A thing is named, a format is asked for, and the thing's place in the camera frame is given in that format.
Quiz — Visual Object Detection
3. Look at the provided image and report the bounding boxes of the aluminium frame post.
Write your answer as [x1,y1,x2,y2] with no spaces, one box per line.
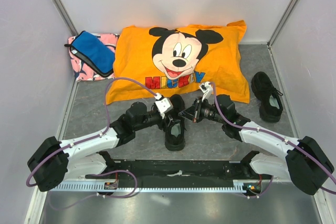
[267,0,300,48]
[52,0,78,36]

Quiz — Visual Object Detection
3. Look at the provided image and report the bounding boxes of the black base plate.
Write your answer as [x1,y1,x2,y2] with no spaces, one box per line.
[85,158,271,189]

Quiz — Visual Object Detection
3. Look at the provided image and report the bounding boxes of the right aluminium frame post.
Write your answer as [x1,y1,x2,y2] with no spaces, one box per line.
[267,0,300,48]

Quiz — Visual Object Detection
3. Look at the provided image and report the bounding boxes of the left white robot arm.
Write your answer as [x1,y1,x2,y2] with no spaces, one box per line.
[26,98,185,192]

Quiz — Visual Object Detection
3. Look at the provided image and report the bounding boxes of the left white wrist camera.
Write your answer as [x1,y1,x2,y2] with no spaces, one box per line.
[154,93,173,119]

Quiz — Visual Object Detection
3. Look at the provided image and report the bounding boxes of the pink patterned cloth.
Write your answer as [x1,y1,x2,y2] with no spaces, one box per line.
[67,33,120,82]

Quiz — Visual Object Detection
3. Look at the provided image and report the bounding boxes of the orange Mickey Mouse pillow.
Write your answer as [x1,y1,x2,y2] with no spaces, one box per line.
[106,20,250,104]

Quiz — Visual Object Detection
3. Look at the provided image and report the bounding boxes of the purple cable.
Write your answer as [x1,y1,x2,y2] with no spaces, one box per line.
[25,77,161,210]
[208,81,336,200]

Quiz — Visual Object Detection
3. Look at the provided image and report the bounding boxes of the blue cloth pouch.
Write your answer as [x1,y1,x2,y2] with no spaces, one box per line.
[64,30,116,78]

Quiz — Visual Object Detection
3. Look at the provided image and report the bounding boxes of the slotted grey cable duct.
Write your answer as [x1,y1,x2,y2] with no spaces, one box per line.
[52,179,274,193]

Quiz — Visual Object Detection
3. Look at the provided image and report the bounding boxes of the left aluminium frame post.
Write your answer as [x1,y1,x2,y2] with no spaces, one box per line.
[52,0,78,36]

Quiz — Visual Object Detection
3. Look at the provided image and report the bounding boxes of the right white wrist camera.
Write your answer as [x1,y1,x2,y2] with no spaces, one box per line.
[199,81,213,102]

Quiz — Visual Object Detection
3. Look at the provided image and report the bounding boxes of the black shoe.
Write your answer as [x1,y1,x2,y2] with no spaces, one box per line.
[165,94,185,151]
[251,71,283,123]

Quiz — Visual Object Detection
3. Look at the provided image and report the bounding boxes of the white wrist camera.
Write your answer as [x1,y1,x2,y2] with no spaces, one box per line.
[199,81,213,102]
[154,93,173,119]

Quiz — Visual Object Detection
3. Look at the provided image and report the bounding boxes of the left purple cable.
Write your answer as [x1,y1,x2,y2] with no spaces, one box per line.
[25,77,161,210]

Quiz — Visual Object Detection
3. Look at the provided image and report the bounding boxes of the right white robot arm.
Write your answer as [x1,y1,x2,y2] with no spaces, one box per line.
[180,95,335,195]

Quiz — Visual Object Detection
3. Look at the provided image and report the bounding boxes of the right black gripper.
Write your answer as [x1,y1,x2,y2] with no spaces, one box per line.
[178,96,225,124]

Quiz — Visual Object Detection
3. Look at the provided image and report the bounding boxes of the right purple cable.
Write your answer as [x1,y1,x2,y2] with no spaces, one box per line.
[208,81,336,200]

